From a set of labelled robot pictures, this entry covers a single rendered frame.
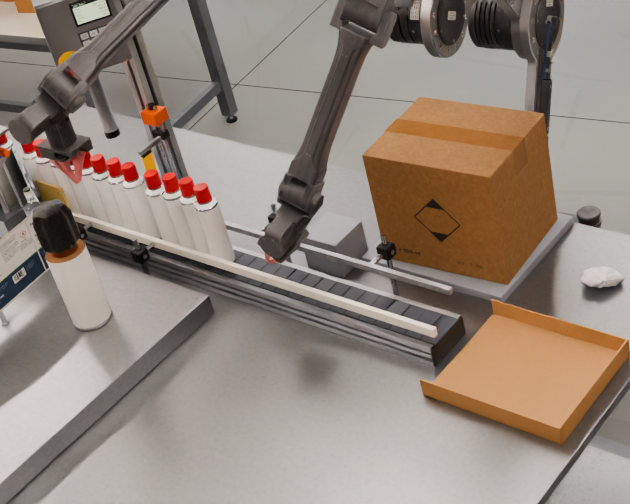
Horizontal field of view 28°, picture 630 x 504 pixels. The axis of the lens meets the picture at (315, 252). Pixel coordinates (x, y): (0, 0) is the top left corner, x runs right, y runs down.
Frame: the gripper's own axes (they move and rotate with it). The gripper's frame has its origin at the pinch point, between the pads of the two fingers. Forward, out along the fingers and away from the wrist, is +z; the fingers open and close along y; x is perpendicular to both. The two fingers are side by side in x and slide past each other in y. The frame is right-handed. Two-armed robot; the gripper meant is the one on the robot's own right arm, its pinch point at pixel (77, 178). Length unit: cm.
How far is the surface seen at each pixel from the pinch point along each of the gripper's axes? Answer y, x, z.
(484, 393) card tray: 88, 9, 36
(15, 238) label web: -19.6, -7.4, 15.1
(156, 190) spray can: 1.2, 17.9, 14.0
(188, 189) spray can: 11.6, 18.2, 11.8
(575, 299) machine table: 91, 40, 36
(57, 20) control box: -16.5, 20.9, -24.4
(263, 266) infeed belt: 25.3, 20.7, 30.9
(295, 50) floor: -156, 240, 113
